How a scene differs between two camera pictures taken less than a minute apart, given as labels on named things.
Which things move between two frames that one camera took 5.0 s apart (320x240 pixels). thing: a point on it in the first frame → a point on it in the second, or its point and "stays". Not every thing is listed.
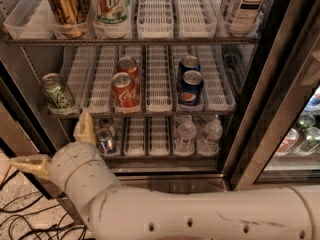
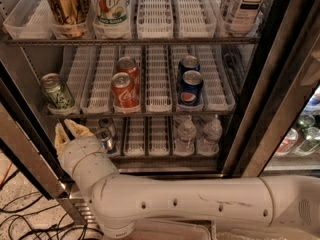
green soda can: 56,93 stays
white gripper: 67,165 → 79,150
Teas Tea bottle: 245,6 stays
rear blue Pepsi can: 187,62 stays
